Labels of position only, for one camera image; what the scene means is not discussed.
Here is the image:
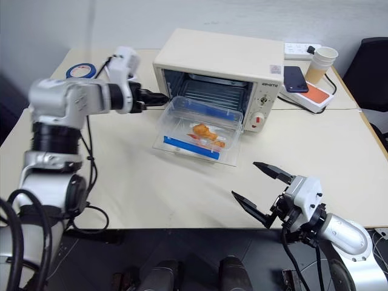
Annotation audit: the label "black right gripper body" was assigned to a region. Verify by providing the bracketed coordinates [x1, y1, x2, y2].
[269, 181, 305, 234]

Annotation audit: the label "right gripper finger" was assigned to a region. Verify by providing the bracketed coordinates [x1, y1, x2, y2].
[253, 161, 294, 185]
[231, 190, 278, 230]

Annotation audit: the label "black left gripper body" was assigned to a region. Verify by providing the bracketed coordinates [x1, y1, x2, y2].
[129, 81, 151, 113]

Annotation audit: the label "clear plastic food container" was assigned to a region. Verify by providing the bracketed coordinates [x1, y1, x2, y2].
[156, 95, 245, 159]

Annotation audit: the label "glass oven door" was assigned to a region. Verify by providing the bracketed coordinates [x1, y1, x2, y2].
[151, 121, 242, 169]

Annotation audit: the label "cream toaster oven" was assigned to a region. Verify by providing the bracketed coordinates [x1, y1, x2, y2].
[152, 28, 285, 133]

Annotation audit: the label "blue tape strip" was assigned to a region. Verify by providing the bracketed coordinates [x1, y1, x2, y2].
[162, 135, 221, 161]

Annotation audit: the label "red white timer knob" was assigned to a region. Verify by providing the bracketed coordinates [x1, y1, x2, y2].
[250, 111, 268, 129]

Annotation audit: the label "fried chicken piece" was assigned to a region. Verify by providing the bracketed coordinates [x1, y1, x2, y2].
[186, 122, 227, 149]

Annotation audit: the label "dark rounded shape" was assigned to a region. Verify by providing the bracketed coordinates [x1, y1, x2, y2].
[218, 255, 253, 291]
[141, 258, 183, 291]

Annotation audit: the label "blue tape roll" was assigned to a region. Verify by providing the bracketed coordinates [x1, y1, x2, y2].
[65, 62, 98, 80]

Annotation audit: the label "white box orange top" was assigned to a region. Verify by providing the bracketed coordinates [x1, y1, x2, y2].
[279, 79, 335, 115]

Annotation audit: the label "dark blue smartphone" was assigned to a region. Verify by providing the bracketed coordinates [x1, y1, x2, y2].
[283, 65, 310, 94]

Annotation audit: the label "stacked paper cups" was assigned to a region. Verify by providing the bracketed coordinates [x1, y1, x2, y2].
[304, 45, 339, 85]

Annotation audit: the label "white power strip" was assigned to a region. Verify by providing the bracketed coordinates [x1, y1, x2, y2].
[283, 42, 323, 61]

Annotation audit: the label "black chair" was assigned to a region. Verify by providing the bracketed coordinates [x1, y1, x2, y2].
[342, 36, 388, 136]

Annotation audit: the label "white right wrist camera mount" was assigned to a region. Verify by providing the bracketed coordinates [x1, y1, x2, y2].
[284, 175, 323, 224]

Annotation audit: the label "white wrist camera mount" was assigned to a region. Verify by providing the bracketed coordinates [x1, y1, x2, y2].
[108, 45, 141, 115]
[284, 175, 323, 224]

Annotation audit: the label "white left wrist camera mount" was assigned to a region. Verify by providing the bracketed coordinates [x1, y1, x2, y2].
[108, 45, 141, 115]

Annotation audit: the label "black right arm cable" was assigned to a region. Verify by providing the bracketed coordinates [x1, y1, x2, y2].
[280, 226, 327, 291]

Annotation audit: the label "metal oven wire rack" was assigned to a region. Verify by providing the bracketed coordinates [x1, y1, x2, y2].
[178, 78, 249, 106]

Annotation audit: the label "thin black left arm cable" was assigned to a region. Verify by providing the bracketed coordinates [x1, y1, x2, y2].
[72, 54, 119, 235]

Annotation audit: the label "black power cable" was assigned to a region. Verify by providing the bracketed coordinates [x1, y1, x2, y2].
[276, 72, 338, 113]

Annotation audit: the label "thick black cable bundle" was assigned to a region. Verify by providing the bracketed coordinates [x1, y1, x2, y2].
[0, 189, 55, 291]

